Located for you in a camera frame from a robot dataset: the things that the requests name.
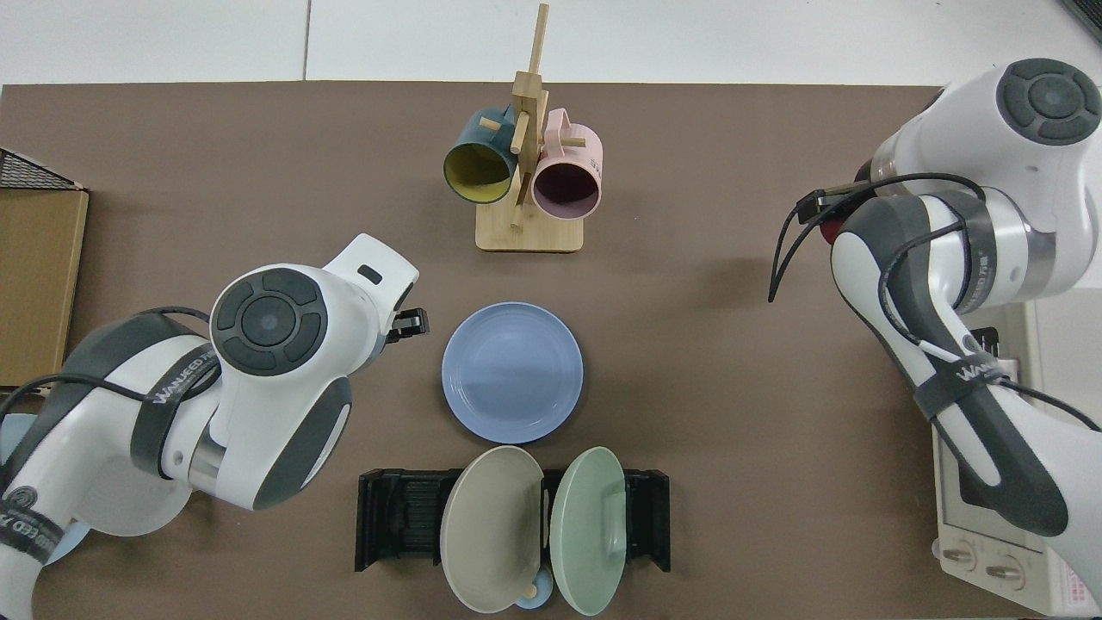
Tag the small blue round thing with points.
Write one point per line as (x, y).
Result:
(538, 596)

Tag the brown table cloth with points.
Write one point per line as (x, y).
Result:
(689, 344)

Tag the pale toaster oven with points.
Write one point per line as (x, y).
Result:
(990, 560)

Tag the green plate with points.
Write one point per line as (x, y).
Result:
(585, 534)

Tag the dark teal cup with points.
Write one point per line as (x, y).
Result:
(478, 168)

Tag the grey white plate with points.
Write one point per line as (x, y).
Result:
(146, 512)

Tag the wooden cup stand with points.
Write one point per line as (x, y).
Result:
(529, 232)

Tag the red yellow apple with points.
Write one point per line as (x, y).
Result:
(832, 232)

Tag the light blue plate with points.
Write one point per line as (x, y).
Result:
(73, 541)

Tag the beige plate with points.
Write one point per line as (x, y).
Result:
(491, 534)

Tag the pink cup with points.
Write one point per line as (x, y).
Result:
(568, 185)

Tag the black dish rack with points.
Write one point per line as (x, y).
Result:
(396, 517)

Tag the black slanted panel edge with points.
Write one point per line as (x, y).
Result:
(1089, 15)

